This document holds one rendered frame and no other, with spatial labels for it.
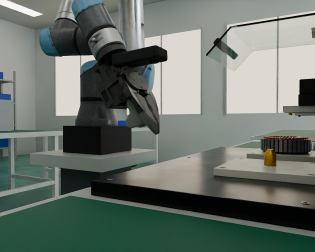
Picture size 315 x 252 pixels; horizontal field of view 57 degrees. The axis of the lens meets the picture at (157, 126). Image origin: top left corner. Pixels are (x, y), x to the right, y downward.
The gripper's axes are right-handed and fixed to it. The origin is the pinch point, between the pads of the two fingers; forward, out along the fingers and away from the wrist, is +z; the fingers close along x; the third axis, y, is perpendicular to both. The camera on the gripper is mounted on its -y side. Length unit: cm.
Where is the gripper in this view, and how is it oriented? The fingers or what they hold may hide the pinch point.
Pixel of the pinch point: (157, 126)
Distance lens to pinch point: 60.0
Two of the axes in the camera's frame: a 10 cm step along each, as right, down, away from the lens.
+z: 4.4, 8.7, -2.3
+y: -7.4, 5.0, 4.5
